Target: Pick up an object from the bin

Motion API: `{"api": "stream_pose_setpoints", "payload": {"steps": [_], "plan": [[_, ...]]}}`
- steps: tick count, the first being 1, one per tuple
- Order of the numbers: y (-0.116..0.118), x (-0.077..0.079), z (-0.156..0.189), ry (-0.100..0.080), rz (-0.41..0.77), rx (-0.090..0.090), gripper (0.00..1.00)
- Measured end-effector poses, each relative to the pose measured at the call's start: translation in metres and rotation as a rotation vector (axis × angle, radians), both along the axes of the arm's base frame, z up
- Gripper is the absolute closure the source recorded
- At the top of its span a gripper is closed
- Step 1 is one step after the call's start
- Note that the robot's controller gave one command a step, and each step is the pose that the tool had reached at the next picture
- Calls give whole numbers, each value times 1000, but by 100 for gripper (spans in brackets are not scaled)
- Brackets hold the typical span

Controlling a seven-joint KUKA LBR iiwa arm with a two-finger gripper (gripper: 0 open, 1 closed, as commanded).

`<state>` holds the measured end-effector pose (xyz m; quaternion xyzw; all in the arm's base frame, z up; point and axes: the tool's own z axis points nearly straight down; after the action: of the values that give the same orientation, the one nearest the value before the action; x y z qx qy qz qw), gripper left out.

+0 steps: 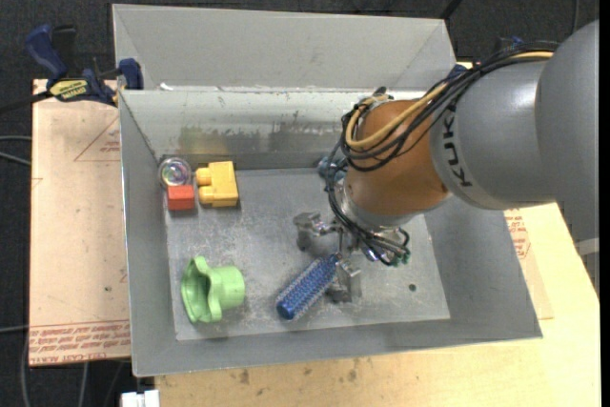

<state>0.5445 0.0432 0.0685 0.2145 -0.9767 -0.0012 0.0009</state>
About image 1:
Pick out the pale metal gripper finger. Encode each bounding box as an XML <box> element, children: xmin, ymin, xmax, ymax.
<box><xmin>292</xmin><ymin>211</ymin><xmax>341</xmax><ymax>254</ymax></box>
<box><xmin>327</xmin><ymin>258</ymin><xmax>363</xmax><ymax>304</ymax></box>

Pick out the blue spiky roller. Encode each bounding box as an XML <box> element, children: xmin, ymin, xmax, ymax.
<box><xmin>275</xmin><ymin>253</ymin><xmax>341</xmax><ymax>321</ymax></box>

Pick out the grey metal bin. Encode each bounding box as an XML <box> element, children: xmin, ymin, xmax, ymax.
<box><xmin>112</xmin><ymin>3</ymin><xmax>544</xmax><ymax>378</ymax></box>

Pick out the yellow toy block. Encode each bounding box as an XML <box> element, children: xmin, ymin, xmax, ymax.
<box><xmin>194</xmin><ymin>160</ymin><xmax>240</xmax><ymax>209</ymax></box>

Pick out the green plastic cup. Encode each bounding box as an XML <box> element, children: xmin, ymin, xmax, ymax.
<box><xmin>179</xmin><ymin>254</ymin><xmax>247</xmax><ymax>325</ymax></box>

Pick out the red toy block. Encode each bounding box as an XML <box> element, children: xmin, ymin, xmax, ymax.
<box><xmin>166</xmin><ymin>184</ymin><xmax>197</xmax><ymax>213</ymax></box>

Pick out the clear iridescent ball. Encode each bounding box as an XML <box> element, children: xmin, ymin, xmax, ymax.
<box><xmin>157</xmin><ymin>155</ymin><xmax>193</xmax><ymax>189</ymax></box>

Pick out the brown cardboard board, red print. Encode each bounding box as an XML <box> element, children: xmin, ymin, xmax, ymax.
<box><xmin>28</xmin><ymin>78</ymin><xmax>557</xmax><ymax>368</ymax></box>

